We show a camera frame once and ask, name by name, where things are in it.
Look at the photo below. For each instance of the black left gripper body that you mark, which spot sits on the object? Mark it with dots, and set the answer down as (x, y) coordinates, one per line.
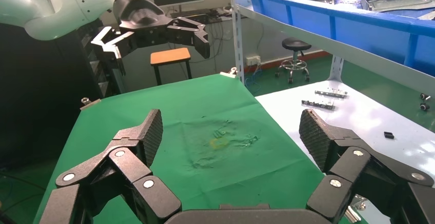
(142, 18)

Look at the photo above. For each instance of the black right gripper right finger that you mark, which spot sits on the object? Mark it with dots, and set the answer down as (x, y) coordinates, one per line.
(316, 137)

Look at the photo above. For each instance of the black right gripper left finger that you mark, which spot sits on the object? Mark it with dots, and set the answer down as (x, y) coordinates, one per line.
(149, 137)

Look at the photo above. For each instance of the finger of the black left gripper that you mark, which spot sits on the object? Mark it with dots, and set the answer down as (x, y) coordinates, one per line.
(200, 39)
(112, 51)

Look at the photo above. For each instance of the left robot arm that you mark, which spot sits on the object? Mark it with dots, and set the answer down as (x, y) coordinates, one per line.
(51, 8)

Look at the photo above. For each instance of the small metal strip part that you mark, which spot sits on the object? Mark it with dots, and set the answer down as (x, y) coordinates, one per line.
(331, 93)
(318, 105)

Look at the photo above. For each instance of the wooden top stool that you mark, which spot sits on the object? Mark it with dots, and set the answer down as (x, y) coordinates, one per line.
(170, 56)

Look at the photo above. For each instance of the silver binder clip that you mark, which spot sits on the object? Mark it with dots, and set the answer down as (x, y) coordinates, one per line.
(353, 212)
(228, 73)
(90, 103)

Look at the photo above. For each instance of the green table cloth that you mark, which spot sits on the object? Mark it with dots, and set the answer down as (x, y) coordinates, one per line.
(204, 113)

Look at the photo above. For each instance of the tiny black plastic part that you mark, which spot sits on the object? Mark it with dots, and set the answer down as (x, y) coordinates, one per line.
(389, 135)

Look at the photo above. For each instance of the black cabinet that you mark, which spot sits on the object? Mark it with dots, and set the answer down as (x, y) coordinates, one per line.
(40, 96)

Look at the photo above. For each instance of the black round swivel stool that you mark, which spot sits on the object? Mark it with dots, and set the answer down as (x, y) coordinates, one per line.
(296, 44)

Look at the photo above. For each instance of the blue plastic bin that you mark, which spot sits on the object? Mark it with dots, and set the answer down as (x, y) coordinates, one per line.
(306, 22)

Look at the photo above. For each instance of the white wall socket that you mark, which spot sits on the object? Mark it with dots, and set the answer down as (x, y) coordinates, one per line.
(253, 60)

